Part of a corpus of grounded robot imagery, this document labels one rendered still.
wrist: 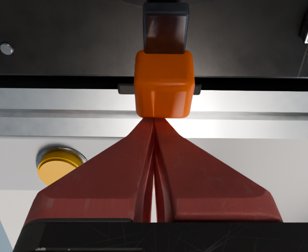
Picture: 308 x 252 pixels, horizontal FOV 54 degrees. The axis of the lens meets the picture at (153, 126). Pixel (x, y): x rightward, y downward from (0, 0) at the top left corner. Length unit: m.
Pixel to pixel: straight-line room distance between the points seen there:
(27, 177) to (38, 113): 0.07
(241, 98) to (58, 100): 0.14
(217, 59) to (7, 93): 0.16
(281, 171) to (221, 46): 0.28
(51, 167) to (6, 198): 0.25
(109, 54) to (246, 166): 0.28
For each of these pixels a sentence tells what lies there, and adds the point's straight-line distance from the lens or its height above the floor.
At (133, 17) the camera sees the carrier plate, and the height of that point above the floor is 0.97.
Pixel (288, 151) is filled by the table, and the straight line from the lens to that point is 0.43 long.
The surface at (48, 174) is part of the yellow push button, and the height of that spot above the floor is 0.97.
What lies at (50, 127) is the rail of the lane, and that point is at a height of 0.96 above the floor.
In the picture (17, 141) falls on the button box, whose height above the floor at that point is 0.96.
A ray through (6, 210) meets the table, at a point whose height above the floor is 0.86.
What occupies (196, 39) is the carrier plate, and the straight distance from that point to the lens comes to 0.20.
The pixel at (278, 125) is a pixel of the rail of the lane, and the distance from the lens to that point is 0.26.
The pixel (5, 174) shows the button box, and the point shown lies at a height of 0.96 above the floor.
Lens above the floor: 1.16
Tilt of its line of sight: 54 degrees down
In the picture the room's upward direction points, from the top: 179 degrees counter-clockwise
